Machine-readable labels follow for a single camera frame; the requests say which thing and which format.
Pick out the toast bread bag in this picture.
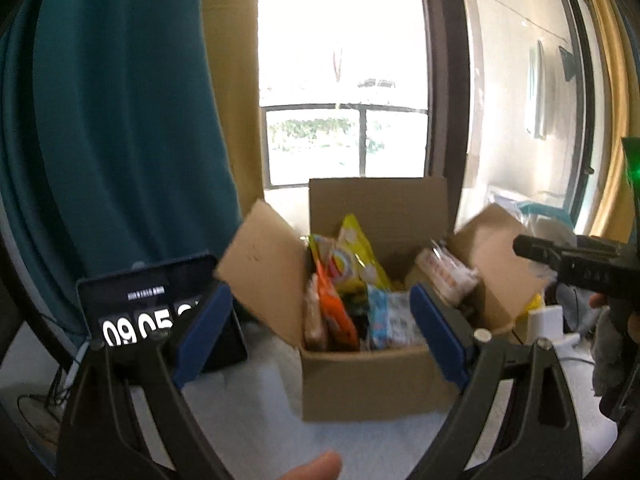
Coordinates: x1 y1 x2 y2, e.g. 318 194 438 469
416 243 480 308

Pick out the blue white snack bag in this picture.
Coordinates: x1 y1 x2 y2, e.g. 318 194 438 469
368 285 425 350

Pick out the orange snack bag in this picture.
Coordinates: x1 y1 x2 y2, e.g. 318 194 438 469
308 235 360 351

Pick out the clear cracker pack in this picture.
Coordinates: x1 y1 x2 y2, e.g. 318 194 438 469
304 273 329 352

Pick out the operator thumb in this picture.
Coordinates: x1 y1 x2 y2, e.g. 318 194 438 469
281 451 343 480

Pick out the yellow curtain right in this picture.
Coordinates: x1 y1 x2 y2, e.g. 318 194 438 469
588 0 639 242

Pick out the yellow curtain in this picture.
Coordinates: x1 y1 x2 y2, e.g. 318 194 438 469
588 0 639 242
202 0 264 214

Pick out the yellow wet wipes pack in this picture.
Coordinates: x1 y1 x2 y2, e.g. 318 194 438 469
521 292 546 316

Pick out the black tablet clock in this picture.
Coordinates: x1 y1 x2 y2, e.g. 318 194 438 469
76 252 248 388

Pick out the brown cardboard box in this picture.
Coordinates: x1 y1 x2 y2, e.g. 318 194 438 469
216 177 546 422

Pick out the yellow snack bag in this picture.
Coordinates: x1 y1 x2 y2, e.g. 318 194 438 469
328 214 392 295

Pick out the teal curtain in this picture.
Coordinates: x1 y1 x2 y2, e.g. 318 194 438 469
1 0 241 344

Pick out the yellow curtain left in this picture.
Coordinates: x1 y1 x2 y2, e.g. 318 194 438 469
202 0 264 214

